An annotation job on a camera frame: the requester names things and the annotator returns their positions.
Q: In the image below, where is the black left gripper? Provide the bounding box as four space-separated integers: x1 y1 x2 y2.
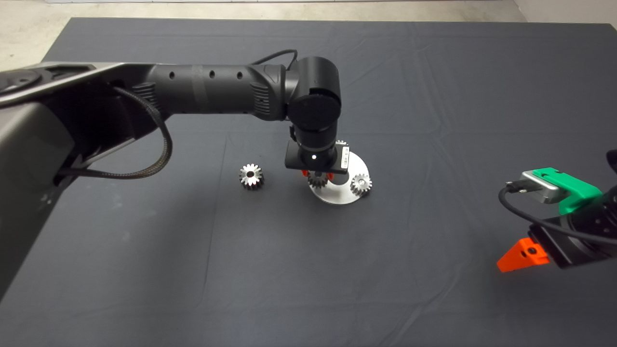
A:
284 141 350 179

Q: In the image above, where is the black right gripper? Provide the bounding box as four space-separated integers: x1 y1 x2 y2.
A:
496 222 617 273

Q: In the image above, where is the large steel gear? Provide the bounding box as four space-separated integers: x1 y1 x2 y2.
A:
239 163 265 191

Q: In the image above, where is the round metal plate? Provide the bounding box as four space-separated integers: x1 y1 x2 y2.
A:
308 150 371 206

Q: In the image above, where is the dark grey table cloth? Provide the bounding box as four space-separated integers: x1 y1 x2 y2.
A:
0 17 617 347

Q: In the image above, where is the black right camera cable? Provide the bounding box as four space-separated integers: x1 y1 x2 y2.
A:
497 180 617 245

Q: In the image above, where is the silver right camera box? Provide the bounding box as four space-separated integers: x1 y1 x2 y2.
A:
522 169 570 205

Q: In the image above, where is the green right camera mount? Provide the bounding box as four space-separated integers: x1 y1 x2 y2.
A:
538 167 604 215

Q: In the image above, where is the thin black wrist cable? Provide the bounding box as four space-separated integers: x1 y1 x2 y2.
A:
251 49 299 66

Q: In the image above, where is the braided black arm cable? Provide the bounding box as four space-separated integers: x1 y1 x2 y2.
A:
60 85 174 180

